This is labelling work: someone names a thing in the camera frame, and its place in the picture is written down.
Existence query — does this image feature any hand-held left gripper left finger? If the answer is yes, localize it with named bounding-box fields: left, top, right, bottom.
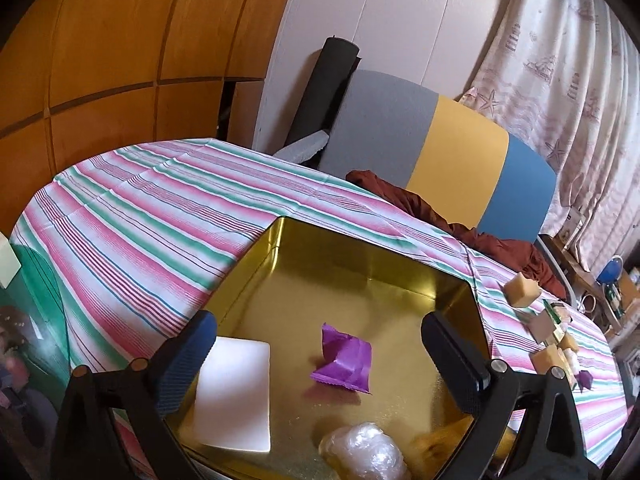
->
left=52, top=310, right=218, bottom=480

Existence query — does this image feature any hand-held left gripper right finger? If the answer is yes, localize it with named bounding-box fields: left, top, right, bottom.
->
left=421, top=311, right=601, bottom=480

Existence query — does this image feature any large yellow sponge block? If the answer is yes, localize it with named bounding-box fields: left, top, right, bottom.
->
left=502, top=272, right=542, bottom=308

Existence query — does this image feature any gold tin box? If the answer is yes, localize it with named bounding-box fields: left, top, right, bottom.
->
left=162, top=216, right=493, bottom=480

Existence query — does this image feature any beige grey block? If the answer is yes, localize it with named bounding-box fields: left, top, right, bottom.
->
left=527, top=310, right=563, bottom=345

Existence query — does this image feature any purple foil packet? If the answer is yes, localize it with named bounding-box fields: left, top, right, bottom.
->
left=310, top=322, right=375, bottom=395

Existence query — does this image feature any green white packet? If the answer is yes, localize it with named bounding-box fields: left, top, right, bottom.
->
left=542, top=299, right=571, bottom=328

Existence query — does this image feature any striped tablecloth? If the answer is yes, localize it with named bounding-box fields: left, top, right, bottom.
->
left=10, top=137, right=628, bottom=480

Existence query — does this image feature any clear plastic wrap ball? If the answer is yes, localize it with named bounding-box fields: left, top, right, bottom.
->
left=319, top=422, right=412, bottom=480

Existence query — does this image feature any wooden desk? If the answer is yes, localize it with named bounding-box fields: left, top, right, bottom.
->
left=540, top=232, right=621, bottom=321

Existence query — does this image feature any red-brown cloth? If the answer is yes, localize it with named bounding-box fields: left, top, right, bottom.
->
left=346, top=170, right=568, bottom=303

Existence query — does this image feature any green printed poster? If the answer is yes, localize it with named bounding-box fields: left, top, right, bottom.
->
left=0, top=242, right=71, bottom=480

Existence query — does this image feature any white cardboard box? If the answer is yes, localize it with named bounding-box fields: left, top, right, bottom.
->
left=560, top=207, right=586, bottom=246

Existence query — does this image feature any grey yellow blue chair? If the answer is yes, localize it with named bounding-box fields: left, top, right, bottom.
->
left=317, top=69, right=571, bottom=301

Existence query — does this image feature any pale yellow note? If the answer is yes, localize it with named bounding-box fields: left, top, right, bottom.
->
left=0, top=232, right=21, bottom=288

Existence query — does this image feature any grey foam slab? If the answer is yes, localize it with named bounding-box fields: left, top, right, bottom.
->
left=274, top=130, right=330, bottom=163

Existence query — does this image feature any printed beige curtain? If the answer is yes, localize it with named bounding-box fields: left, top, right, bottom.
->
left=460, top=0, right=640, bottom=271

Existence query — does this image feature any black rolled mat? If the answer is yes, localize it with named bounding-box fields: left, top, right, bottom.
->
left=286, top=36, right=361, bottom=148

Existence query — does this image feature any wooden wardrobe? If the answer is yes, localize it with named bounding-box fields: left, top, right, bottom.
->
left=0, top=0, right=306, bottom=233

